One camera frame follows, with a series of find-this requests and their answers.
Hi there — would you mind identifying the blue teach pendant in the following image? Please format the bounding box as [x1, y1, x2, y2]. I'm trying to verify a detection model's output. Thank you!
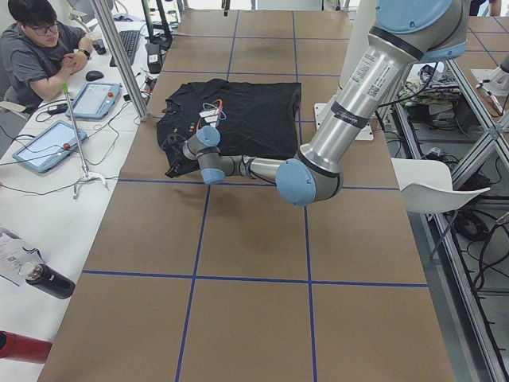
[12, 121, 77, 173]
[72, 82, 121, 120]

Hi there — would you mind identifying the aluminium frame post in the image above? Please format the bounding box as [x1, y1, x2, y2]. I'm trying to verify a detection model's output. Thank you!
[91, 0, 149, 122]

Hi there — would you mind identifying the paper sheet on desk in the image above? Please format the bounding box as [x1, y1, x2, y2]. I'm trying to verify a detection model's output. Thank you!
[1, 226, 44, 287]

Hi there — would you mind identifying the white plastic chair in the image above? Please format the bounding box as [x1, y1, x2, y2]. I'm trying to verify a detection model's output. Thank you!
[391, 158, 490, 214]

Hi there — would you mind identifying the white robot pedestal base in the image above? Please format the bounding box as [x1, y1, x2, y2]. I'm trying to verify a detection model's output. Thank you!
[313, 0, 383, 142]

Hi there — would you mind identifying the blue teach pendant far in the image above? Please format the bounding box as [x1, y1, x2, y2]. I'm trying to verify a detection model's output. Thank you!
[72, 82, 121, 120]

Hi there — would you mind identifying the red bottle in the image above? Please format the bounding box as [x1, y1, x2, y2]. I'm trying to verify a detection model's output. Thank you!
[1, 331, 52, 364]

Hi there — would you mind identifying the black keyboard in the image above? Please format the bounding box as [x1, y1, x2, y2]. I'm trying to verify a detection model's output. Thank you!
[119, 30, 140, 65]

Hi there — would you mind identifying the black computer mouse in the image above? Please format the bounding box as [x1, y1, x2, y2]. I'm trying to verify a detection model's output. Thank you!
[85, 70, 104, 82]

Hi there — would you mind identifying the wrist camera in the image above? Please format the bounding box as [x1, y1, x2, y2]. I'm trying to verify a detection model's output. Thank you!
[161, 133, 187, 152]

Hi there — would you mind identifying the blue teach pendant near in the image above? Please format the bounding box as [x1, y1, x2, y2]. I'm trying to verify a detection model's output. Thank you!
[12, 121, 77, 173]

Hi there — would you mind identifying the black printed t-shirt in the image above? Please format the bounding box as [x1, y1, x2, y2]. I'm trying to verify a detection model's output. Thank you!
[157, 79, 301, 165]

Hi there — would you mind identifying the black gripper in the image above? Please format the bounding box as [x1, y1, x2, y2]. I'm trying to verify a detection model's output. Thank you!
[165, 158, 199, 177]

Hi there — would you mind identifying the seated person grey shirt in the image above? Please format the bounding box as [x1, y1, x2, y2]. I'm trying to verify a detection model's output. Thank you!
[1, 1, 92, 111]

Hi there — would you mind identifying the black water bottle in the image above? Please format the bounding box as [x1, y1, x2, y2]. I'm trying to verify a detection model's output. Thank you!
[19, 262, 76, 299]

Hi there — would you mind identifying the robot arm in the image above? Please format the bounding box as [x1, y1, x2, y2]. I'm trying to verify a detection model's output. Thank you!
[157, 1, 470, 206]

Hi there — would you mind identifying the white tripod stand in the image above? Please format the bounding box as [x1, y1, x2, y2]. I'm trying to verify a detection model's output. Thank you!
[62, 82, 108, 201]

